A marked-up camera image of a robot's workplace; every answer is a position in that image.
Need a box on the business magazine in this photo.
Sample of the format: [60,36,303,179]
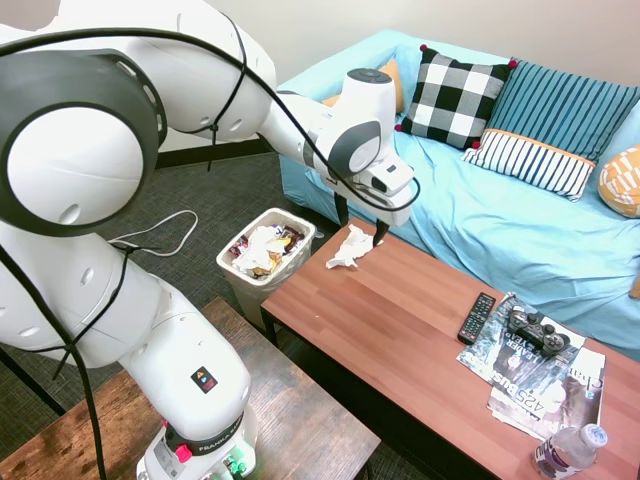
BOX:
[486,346,607,444]

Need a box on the beige plastic trash bin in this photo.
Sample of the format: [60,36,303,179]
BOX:
[215,207,318,332]

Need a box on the glossy dark cover magazine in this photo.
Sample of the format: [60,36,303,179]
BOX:
[455,291,587,387]

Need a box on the brown snack wrapper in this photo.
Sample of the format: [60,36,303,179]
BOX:
[272,224,307,251]

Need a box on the white tissue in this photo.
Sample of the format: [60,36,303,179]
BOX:
[325,223,384,272]

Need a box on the black white checkered pillow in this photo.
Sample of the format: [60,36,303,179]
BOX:
[394,43,519,151]

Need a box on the black camera stand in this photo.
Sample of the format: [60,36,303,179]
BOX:
[0,344,68,418]

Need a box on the plain mustard pillow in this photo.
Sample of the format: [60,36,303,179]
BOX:
[321,58,406,115]

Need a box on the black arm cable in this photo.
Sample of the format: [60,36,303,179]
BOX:
[0,9,422,480]

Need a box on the white floor cable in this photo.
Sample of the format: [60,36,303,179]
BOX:
[106,209,200,259]

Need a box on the rustic brown robot table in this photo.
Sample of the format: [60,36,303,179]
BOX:
[0,295,383,480]

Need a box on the reddish wooden coffee table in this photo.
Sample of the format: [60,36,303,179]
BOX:
[259,217,640,480]

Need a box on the yellow white patterned bolster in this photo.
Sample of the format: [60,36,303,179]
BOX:
[597,144,640,219]

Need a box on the white navy striped pillow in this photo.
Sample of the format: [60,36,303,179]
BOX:
[460,128,598,203]

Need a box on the blue striped pillow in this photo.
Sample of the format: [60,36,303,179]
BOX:
[482,58,640,164]

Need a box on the black remote control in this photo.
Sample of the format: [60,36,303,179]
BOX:
[456,291,498,346]

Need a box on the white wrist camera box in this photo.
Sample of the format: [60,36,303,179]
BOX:
[360,157,416,198]

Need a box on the clear plastic water bottle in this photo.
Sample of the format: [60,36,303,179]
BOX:
[530,423,610,480]

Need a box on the light blue sofa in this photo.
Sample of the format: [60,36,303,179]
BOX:
[277,28,640,362]

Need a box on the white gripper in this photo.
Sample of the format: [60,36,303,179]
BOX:
[329,174,414,248]

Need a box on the white crumpled trash bag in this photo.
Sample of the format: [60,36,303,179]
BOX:
[231,225,287,275]

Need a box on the black game controller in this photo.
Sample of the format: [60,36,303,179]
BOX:
[506,306,572,358]

